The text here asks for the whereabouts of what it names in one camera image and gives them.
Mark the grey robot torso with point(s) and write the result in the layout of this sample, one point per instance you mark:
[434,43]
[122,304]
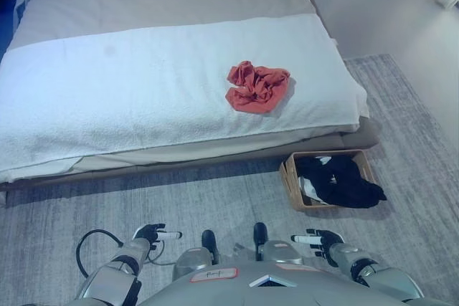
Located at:
[287,290]

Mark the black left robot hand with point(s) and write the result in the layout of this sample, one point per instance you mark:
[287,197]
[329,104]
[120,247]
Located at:
[150,234]

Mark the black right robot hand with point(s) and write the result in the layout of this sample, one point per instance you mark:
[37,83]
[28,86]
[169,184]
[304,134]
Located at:
[324,239]

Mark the grey duvet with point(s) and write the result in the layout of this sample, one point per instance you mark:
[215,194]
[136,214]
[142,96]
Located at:
[161,5]

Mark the silver right robot leg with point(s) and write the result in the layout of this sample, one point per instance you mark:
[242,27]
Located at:
[279,250]

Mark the silver robot leg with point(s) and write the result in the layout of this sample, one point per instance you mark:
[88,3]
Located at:
[279,250]
[193,263]

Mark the silver left robot leg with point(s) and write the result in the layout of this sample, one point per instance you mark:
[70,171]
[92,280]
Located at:
[193,263]

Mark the black garment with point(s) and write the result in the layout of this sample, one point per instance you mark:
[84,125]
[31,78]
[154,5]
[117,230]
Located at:
[344,180]

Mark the beige bed base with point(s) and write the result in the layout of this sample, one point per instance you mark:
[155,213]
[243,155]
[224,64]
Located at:
[365,137]

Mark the woven wicker basket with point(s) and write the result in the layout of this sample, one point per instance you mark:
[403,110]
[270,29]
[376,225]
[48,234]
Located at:
[288,180]

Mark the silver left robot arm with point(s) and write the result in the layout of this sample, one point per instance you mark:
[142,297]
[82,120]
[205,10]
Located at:
[114,270]

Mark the red garment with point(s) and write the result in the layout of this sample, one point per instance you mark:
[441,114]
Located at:
[256,87]

